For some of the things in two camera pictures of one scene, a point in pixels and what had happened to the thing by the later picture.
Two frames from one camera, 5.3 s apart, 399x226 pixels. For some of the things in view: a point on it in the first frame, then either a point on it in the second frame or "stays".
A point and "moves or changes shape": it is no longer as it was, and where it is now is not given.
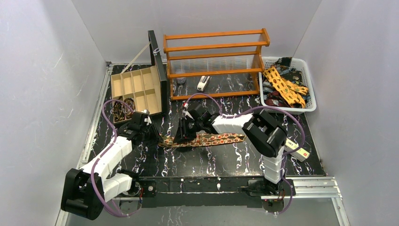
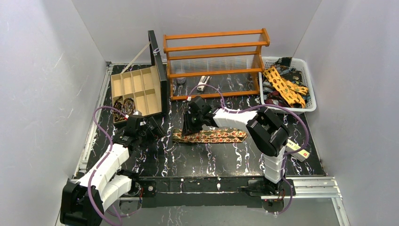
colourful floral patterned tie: [203, 139] moves or changes shape
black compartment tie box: [139, 90] stays
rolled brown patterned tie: [126, 109] stays
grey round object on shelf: [181, 80] stays
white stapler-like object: [203, 83] stays
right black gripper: [183, 131] to [190, 125]
